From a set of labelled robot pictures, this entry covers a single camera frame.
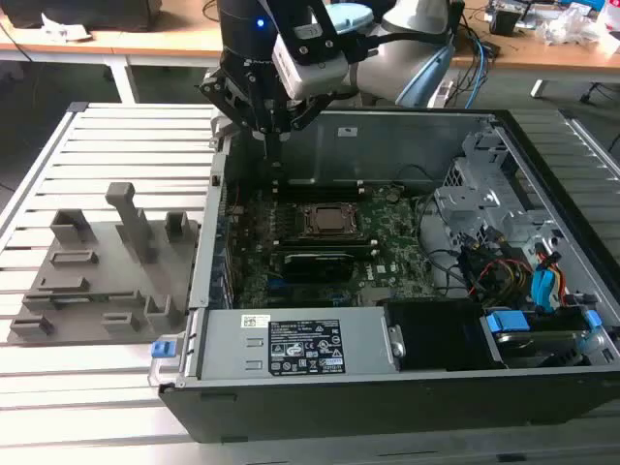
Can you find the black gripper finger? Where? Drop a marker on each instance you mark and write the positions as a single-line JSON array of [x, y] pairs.
[[310, 109], [227, 89]]

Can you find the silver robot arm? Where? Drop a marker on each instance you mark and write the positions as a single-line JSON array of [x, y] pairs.
[[387, 72]]

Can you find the black RAM slot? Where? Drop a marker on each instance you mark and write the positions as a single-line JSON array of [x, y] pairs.
[[324, 240], [324, 248], [319, 183], [319, 195]]

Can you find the wooden desk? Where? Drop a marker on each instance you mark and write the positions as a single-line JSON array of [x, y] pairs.
[[145, 43]]

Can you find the silver CPU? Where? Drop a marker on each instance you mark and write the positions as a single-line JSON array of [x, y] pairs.
[[334, 218]]

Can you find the CPU socket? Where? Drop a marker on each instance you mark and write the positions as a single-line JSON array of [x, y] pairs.
[[304, 228]]

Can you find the green motherboard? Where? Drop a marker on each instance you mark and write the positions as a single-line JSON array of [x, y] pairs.
[[387, 232]]

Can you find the large black box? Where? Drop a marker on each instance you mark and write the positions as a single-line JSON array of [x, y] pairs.
[[97, 13]]

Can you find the black graphics card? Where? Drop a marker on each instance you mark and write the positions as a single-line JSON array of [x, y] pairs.
[[317, 267]]

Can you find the white crumpled paper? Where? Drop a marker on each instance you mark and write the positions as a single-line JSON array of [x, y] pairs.
[[63, 29]]

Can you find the metal drive cage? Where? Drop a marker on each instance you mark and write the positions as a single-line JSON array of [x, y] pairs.
[[484, 194]]

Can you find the small black box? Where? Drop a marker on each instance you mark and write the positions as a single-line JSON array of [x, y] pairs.
[[504, 21]]

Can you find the grey parts rack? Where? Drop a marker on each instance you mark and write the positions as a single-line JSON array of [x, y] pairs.
[[97, 271]]

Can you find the grey power supply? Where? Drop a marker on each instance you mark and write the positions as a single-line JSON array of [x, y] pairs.
[[227, 344]]

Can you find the blue case latch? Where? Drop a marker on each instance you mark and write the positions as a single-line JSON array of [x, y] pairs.
[[164, 350]]

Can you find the clear plastic bags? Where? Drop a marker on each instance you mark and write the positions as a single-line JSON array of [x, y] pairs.
[[567, 24]]

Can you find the hard disk in blue carrier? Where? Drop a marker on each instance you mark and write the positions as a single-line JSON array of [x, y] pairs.
[[506, 322]]

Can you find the black office chair base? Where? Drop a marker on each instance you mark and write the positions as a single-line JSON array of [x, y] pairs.
[[600, 92]]

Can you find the black open PC case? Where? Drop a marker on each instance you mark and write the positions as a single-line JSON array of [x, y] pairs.
[[339, 412]]

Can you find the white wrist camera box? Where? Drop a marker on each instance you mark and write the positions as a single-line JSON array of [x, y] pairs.
[[315, 72]]

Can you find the black plastic duct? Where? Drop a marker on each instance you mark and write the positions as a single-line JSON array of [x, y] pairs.
[[436, 334]]

